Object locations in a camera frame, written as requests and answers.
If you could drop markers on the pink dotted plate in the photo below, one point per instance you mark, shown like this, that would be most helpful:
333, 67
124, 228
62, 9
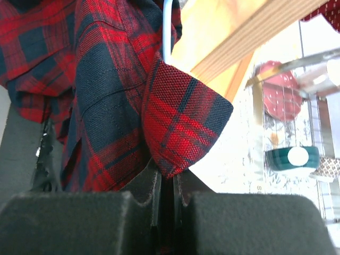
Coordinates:
281, 97

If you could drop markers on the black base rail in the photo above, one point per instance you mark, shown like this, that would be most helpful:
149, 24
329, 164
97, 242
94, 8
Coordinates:
20, 142

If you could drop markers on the wooden clothes rack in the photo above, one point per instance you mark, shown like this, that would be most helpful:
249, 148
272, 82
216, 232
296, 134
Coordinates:
220, 38

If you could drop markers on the floral table mat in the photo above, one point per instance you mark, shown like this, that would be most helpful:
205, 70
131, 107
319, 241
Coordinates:
234, 164

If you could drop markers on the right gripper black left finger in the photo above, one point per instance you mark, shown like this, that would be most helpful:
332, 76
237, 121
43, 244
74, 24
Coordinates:
83, 223

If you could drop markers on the red plaid garment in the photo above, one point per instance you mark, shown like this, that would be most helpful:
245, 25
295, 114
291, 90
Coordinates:
95, 68

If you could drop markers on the red polka dot skirt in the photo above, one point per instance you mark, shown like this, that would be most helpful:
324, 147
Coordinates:
330, 11

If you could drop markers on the stainless steel dish rack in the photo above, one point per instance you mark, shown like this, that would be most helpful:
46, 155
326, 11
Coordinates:
315, 75

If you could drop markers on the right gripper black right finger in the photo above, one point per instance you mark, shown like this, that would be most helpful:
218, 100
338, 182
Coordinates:
225, 223

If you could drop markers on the blue hanger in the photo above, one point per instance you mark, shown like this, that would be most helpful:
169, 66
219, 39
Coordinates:
167, 26

